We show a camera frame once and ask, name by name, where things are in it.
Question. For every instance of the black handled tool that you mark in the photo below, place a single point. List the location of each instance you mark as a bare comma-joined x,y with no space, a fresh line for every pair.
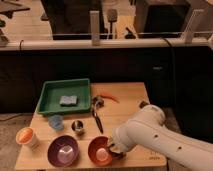
143,104

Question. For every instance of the orange and white cup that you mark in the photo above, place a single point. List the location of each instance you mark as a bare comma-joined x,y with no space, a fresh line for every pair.
27,137

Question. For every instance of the bunch of dark grapes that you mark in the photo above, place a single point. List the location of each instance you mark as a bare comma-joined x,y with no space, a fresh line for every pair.
121,155

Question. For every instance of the black handled can opener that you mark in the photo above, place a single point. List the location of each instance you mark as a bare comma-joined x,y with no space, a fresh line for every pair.
97,102

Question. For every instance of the orange carrot toy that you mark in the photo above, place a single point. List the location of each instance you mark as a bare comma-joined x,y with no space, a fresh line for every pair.
109,97

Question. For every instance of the blue sponge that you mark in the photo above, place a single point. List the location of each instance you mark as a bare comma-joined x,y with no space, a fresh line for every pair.
68,100

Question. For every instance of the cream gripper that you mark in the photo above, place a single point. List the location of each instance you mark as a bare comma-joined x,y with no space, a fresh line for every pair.
112,147

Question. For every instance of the red bowl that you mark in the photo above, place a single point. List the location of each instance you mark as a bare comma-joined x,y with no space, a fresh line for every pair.
98,152

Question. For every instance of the purple bowl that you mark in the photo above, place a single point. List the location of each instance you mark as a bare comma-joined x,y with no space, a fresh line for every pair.
63,151

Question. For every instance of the small blue plastic cup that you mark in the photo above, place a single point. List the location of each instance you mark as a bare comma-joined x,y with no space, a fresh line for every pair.
56,122

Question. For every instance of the green plastic tray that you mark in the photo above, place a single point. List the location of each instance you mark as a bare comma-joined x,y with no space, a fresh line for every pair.
52,91

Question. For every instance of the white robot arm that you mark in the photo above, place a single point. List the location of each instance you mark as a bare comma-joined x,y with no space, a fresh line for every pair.
146,128

